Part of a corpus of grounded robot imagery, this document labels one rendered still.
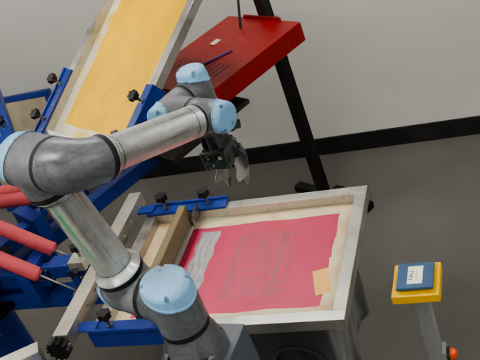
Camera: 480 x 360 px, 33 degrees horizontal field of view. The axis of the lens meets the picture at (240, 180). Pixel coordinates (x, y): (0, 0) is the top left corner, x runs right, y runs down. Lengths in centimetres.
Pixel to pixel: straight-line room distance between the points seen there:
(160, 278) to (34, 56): 323
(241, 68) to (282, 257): 109
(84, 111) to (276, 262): 118
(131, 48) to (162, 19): 17
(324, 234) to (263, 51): 113
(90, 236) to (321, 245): 93
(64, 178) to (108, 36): 189
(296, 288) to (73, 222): 85
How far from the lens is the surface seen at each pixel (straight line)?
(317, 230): 255
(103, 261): 182
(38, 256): 284
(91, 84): 334
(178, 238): 263
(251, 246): 258
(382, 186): 429
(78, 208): 173
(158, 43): 315
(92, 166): 157
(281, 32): 353
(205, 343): 186
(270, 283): 242
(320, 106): 451
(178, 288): 178
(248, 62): 337
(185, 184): 488
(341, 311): 221
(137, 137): 165
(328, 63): 436
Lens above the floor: 249
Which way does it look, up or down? 32 degrees down
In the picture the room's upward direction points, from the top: 21 degrees counter-clockwise
